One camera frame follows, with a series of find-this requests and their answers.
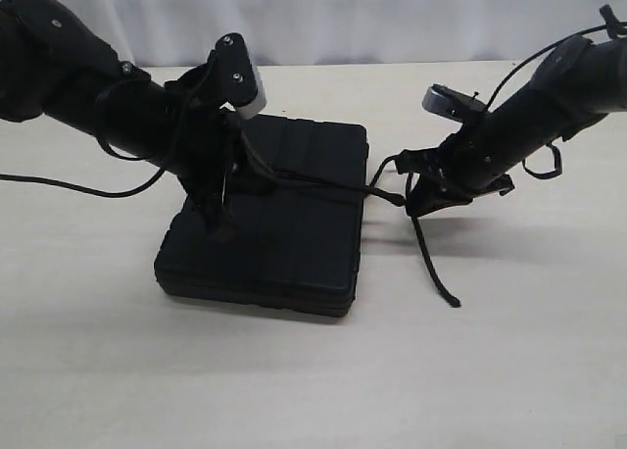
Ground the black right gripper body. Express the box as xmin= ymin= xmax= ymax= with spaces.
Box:
xmin=435 ymin=121 xmax=514 ymax=197

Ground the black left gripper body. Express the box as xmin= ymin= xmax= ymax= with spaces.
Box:
xmin=161 ymin=66 xmax=232 ymax=204

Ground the black cord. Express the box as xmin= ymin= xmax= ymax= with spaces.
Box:
xmin=244 ymin=144 xmax=462 ymax=309

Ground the black plastic carrying case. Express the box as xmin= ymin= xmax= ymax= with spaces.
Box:
xmin=154 ymin=115 xmax=369 ymax=318

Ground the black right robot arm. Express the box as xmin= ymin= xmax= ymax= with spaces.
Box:
xmin=396 ymin=23 xmax=626 ymax=217

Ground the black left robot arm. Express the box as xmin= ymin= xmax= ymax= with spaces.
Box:
xmin=1 ymin=0 xmax=278 ymax=237

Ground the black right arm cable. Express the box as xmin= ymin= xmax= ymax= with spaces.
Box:
xmin=479 ymin=5 xmax=627 ymax=178

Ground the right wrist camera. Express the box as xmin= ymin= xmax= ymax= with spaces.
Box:
xmin=422 ymin=84 xmax=487 ymax=124

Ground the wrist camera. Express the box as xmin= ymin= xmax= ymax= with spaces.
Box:
xmin=215 ymin=32 xmax=267 ymax=120
xmin=422 ymin=84 xmax=487 ymax=124

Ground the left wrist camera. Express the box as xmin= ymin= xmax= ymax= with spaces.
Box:
xmin=215 ymin=32 xmax=267 ymax=120

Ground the black thin arm cable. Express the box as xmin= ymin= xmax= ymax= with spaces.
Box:
xmin=0 ymin=75 xmax=197 ymax=198

